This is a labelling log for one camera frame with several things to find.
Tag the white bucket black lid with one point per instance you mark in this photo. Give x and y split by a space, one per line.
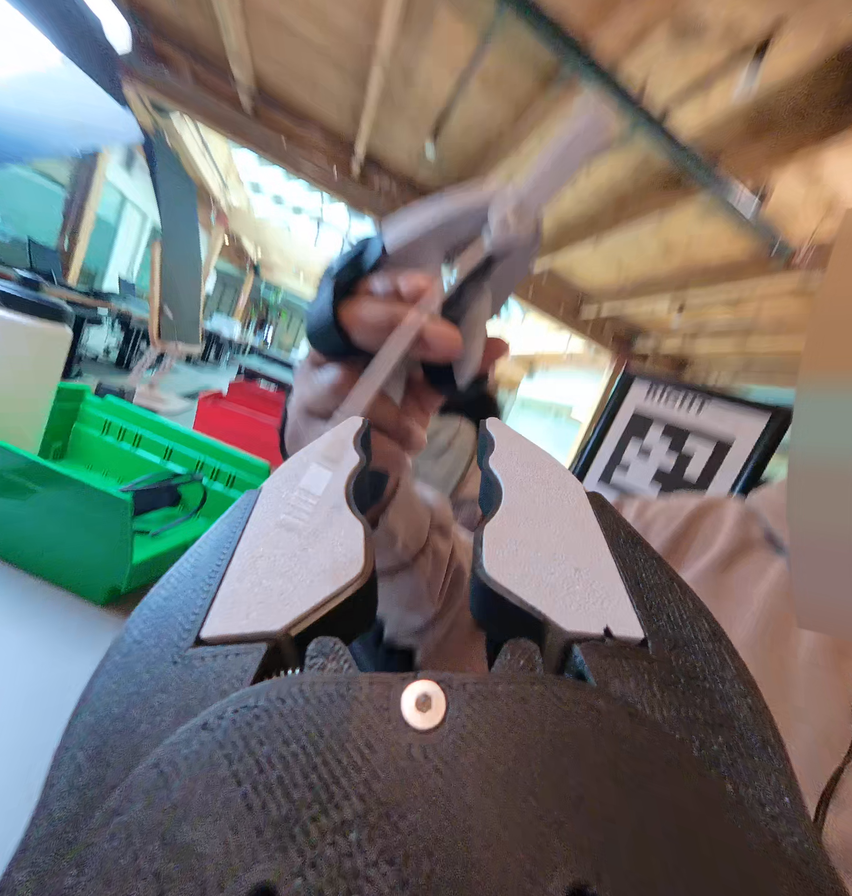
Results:
20 378

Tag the green plastic bin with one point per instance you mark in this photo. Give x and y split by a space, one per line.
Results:
48 518

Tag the person's right hand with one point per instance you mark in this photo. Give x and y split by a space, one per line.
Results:
391 329

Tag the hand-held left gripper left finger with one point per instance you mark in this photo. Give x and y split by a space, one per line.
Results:
293 539

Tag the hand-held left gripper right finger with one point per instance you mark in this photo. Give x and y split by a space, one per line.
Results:
552 546

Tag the red plastic bin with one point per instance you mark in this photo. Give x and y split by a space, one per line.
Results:
230 420

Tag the black acoustic panel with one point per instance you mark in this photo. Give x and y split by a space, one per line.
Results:
177 245

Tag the person's right forearm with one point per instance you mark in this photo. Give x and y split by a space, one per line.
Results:
426 560

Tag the black ceiling pipe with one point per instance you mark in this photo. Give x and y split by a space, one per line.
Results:
650 126

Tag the framed black white tag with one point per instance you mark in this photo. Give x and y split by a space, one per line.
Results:
678 448

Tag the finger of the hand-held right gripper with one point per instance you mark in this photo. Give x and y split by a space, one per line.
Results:
580 140

